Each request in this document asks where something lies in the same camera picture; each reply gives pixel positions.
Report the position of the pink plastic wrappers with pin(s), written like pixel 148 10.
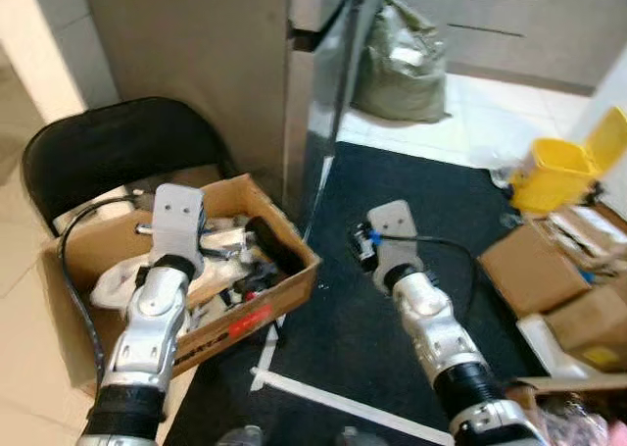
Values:
pixel 588 421

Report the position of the open cardboard box with papers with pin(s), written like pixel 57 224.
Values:
pixel 588 232

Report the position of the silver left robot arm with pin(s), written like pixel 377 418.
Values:
pixel 147 338

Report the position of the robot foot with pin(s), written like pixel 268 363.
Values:
pixel 240 436
pixel 357 436

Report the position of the green filled sack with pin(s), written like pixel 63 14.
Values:
pixel 402 83

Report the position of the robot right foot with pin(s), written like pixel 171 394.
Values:
pixel 357 436

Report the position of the cardboard box with red print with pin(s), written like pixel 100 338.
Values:
pixel 98 250

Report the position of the black floor mat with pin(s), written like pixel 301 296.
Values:
pixel 392 181

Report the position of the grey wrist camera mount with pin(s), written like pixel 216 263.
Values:
pixel 397 235
pixel 178 216

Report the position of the black and red tool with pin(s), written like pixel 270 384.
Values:
pixel 255 279

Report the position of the stainless steel fridge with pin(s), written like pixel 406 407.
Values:
pixel 196 44

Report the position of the black foam cylinder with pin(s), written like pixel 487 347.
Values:
pixel 274 245

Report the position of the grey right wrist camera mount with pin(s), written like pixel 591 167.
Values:
pixel 397 235

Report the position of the clear plastic bag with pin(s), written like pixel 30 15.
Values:
pixel 220 270

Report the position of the cardboard box of wrappers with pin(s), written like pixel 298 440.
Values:
pixel 524 392

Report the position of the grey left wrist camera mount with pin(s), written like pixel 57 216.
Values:
pixel 178 216

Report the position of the black folding chair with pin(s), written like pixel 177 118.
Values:
pixel 108 142

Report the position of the yellow plastic bin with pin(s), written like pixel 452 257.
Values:
pixel 554 176

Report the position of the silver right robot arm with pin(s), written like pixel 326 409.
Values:
pixel 431 319

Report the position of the white plastic piece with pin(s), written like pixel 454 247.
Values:
pixel 544 343

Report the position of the closed brown cardboard box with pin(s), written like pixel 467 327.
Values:
pixel 529 270

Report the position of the small box with yellow label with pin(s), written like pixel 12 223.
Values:
pixel 593 323

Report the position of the white floor tape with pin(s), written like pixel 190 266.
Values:
pixel 323 397

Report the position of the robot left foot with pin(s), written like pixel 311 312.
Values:
pixel 240 436

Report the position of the grey kitchen cabinet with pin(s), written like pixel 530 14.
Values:
pixel 529 24

